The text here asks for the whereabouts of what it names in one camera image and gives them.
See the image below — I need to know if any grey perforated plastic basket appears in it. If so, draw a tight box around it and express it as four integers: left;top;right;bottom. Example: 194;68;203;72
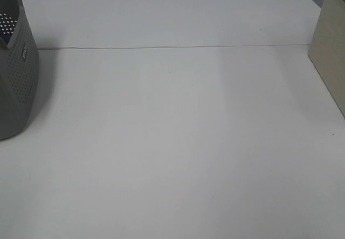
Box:
1;0;39;140

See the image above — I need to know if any blue microfibre towel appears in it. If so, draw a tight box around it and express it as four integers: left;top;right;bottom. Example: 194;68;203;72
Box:
0;31;11;45

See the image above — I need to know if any beige plastic bin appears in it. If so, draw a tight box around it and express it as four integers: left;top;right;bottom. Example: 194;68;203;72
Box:
308;0;344;114

